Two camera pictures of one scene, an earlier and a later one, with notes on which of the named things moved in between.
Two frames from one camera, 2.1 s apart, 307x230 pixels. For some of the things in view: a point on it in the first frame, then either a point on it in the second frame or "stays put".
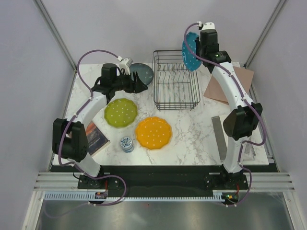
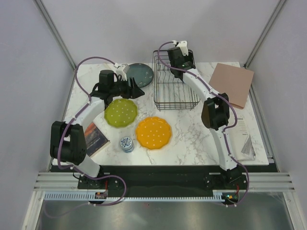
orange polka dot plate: x=153 y=132 stays put
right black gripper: x=199 y=42 to x=191 y=57
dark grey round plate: x=145 y=72 stays put
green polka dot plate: x=120 y=112 stays put
